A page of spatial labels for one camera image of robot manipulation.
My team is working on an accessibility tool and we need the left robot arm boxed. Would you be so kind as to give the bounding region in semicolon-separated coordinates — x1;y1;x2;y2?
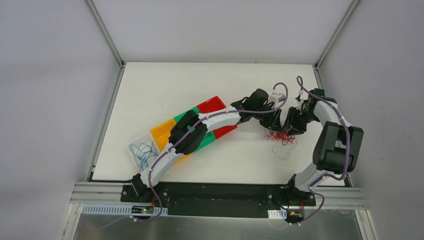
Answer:
128;88;288;203

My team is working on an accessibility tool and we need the red plastic bin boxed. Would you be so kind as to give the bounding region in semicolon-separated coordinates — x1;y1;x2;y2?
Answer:
196;96;237;139

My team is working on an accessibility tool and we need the green plastic bin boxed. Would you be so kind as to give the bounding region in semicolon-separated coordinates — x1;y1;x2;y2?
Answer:
173;106;216;152

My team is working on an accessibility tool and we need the clear plastic bin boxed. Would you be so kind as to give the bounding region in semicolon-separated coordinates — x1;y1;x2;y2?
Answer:
127;133;160;172

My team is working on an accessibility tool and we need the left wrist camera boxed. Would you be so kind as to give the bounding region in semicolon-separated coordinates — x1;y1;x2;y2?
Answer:
268;93;286;108

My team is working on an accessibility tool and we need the white cable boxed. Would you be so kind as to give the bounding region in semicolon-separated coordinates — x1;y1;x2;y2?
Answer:
263;129;297;162

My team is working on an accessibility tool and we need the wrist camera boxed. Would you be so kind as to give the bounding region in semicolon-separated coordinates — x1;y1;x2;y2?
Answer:
295;94;305;110
268;93;286;108

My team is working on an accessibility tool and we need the blue cable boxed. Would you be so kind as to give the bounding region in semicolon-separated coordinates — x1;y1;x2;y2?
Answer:
130;142;159;170

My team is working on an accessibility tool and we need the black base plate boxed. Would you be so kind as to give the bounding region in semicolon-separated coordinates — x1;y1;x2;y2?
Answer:
120;182;316;218

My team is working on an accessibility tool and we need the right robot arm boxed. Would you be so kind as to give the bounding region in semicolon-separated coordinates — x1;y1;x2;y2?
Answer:
283;88;364;205

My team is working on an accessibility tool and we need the yellow plastic bin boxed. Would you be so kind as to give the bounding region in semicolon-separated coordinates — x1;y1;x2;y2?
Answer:
150;118;177;152

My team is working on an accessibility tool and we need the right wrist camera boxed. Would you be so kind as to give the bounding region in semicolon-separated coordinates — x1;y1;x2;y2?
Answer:
295;94;305;110

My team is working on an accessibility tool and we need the red cable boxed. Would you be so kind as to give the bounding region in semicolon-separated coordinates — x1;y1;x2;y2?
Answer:
267;129;296;147

